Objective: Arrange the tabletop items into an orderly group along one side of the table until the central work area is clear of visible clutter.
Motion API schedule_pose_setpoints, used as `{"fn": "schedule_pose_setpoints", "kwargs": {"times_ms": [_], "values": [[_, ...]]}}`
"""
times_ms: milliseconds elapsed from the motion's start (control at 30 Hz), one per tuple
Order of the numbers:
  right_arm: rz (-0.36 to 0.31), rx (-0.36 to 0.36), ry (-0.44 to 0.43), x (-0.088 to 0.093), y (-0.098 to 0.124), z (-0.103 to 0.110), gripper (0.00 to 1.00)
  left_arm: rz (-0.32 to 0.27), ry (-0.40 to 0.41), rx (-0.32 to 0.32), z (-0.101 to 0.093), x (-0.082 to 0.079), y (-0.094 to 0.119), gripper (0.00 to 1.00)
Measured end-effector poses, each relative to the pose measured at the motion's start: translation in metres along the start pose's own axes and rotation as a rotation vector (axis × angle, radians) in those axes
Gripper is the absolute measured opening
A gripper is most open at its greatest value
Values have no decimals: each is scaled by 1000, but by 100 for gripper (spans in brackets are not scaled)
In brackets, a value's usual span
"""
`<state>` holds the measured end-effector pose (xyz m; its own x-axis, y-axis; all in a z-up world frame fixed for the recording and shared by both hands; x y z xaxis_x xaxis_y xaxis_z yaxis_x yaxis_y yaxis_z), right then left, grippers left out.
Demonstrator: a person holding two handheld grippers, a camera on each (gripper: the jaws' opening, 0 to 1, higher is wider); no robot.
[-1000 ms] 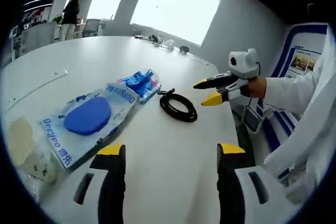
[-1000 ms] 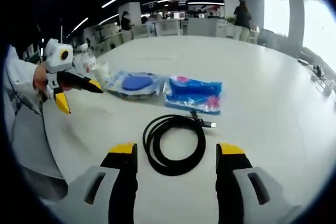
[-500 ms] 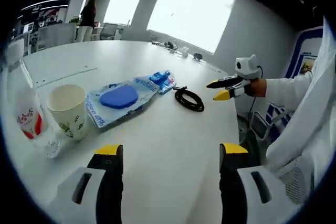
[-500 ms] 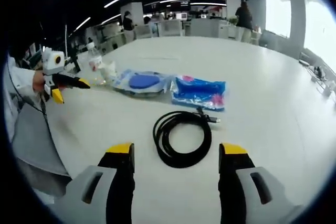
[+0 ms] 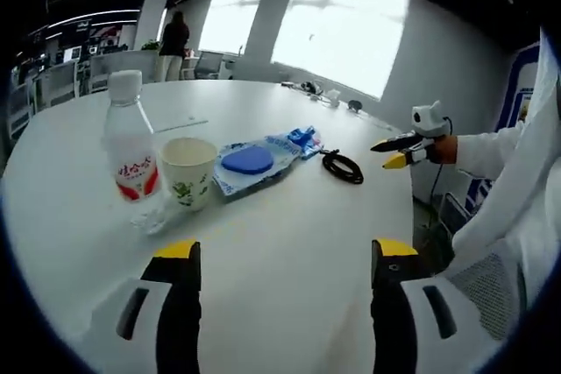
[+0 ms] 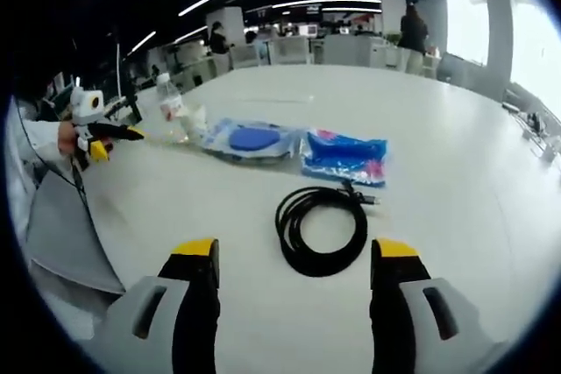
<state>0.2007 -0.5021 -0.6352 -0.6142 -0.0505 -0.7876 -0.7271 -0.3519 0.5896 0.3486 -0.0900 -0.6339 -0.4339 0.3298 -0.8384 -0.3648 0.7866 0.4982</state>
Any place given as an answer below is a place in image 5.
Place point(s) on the small white object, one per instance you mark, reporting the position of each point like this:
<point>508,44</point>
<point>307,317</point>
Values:
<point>334,97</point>

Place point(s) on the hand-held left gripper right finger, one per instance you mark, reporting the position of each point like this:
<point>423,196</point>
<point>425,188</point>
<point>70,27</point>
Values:
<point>390,312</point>

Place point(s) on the paper cup green print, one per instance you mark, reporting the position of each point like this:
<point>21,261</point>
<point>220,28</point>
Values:
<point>188,185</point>

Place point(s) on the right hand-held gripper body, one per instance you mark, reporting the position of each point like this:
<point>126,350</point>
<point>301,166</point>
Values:
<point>431,122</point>

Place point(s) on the person in white coat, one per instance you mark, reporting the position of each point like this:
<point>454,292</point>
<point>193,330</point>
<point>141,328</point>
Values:
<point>526,216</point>

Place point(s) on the white table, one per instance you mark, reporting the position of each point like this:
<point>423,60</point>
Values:
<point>285,225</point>

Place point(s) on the blue white banner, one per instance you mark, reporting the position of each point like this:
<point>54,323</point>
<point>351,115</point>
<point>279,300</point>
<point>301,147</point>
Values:
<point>513,85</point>

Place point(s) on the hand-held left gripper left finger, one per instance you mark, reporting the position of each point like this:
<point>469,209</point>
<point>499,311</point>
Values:
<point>175,304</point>

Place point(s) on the small black object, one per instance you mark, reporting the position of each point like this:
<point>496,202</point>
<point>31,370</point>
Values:
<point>356,106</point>

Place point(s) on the potted green plant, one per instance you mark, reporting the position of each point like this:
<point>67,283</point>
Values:
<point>150,45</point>

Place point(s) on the grey mesh chair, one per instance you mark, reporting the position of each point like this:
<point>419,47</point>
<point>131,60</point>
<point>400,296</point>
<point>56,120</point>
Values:
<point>486,286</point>

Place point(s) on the blue tissue pack item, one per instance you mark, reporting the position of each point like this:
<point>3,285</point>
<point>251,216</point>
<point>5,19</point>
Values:
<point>302,137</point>

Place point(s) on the clear bag with blue pad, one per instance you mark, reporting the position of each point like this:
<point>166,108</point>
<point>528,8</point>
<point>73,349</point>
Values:
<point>245,161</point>

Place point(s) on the clear plastic wrap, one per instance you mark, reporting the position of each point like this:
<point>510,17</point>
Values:
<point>153,220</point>

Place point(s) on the clear plastic bottle red label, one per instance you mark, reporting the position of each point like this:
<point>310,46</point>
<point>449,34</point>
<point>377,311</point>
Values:
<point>131,142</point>

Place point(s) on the person's right hand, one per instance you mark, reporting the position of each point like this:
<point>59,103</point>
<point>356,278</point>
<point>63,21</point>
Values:
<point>445,150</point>

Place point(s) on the grey office chair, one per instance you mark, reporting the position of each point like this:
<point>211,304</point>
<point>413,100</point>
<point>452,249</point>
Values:
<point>209,63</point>

